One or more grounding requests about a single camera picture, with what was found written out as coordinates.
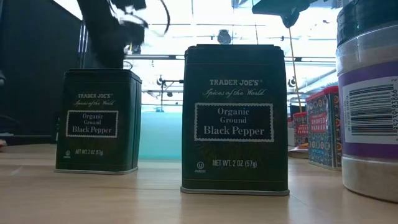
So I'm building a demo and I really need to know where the black pepper tin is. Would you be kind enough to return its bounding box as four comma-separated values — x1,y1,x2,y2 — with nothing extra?
55,68,143,175
180,44,290,197

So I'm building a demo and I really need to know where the red lid paprika tin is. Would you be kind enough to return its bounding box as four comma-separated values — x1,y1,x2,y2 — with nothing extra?
292,111,309,147
305,85,343,171

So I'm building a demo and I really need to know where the purple label spice jar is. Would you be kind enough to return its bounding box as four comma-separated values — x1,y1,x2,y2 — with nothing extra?
335,0,398,203

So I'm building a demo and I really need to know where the taco seasoning packet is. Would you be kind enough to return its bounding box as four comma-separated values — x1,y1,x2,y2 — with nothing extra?
287,142,310,159

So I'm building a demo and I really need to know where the teal translucent tray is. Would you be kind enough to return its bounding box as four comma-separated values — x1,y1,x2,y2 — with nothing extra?
139,104,184,161

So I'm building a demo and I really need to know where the black overhead camera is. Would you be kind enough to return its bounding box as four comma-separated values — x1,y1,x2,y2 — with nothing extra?
216,29,233,45

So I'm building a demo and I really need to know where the yellow cord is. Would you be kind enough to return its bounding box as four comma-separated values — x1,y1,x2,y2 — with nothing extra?
287,27,303,113

